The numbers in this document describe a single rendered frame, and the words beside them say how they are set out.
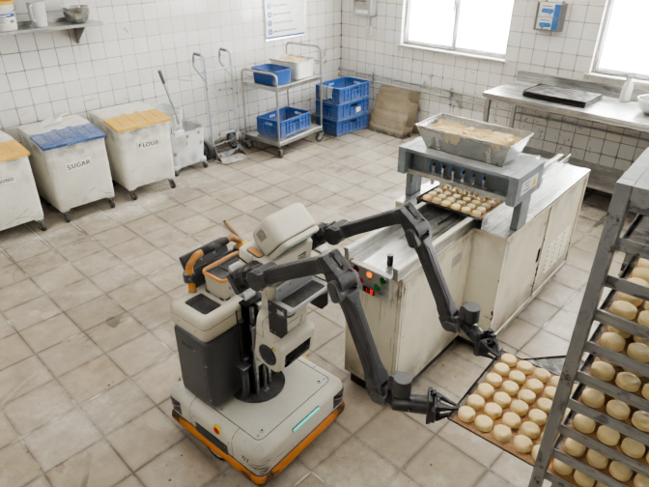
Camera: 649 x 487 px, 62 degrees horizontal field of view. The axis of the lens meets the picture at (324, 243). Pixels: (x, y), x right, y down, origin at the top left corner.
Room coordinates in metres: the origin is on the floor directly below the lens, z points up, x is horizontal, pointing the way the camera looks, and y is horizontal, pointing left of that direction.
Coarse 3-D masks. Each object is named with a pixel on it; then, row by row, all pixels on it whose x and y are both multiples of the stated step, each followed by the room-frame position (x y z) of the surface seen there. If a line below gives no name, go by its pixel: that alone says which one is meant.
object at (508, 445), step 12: (492, 372) 1.35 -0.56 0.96; (516, 396) 1.25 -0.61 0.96; (540, 396) 1.25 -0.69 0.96; (504, 408) 1.20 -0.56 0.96; (528, 408) 1.20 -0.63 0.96; (456, 420) 1.15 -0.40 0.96; (528, 420) 1.15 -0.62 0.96; (480, 432) 1.10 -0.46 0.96; (492, 432) 1.10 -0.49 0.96; (516, 432) 1.11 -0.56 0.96; (540, 432) 1.11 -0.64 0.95; (504, 444) 1.06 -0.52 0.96; (528, 456) 1.02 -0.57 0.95; (552, 468) 0.98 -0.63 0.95
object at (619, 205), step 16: (624, 192) 0.94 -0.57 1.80; (608, 208) 0.95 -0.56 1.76; (624, 208) 0.93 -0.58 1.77; (608, 224) 0.95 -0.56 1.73; (608, 240) 0.94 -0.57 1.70; (608, 256) 0.94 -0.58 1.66; (592, 272) 0.95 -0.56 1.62; (592, 288) 0.94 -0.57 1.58; (592, 304) 0.94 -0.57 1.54; (592, 320) 0.94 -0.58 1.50; (576, 336) 0.95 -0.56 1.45; (576, 352) 0.94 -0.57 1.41; (576, 368) 0.93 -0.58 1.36; (560, 384) 0.95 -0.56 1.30; (560, 400) 0.94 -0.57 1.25; (560, 416) 0.93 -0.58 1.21; (544, 432) 0.95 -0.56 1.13; (544, 448) 0.94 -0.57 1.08; (544, 464) 0.94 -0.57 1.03
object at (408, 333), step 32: (448, 224) 2.64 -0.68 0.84; (384, 256) 2.30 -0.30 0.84; (448, 256) 2.40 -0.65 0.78; (416, 288) 2.18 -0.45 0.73; (448, 288) 2.44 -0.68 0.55; (384, 320) 2.14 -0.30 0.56; (416, 320) 2.21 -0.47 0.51; (352, 352) 2.27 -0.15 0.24; (384, 352) 2.13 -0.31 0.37; (416, 352) 2.24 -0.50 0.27
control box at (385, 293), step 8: (352, 264) 2.25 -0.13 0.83; (360, 264) 2.23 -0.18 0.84; (360, 272) 2.21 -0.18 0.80; (376, 272) 2.15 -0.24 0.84; (384, 272) 2.15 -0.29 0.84; (368, 280) 2.18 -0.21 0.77; (376, 280) 2.15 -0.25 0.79; (392, 280) 2.11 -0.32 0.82; (368, 288) 2.17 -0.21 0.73; (384, 288) 2.11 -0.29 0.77; (392, 288) 2.11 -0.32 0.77; (376, 296) 2.15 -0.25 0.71; (384, 296) 2.11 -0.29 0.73; (392, 296) 2.12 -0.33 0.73
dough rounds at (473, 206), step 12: (432, 192) 2.88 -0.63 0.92; (444, 192) 2.88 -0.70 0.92; (456, 192) 2.92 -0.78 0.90; (468, 192) 2.90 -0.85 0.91; (444, 204) 2.73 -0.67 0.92; (456, 204) 2.72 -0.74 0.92; (468, 204) 2.72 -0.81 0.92; (480, 204) 2.75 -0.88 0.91; (492, 204) 2.73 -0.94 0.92; (480, 216) 2.61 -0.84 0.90
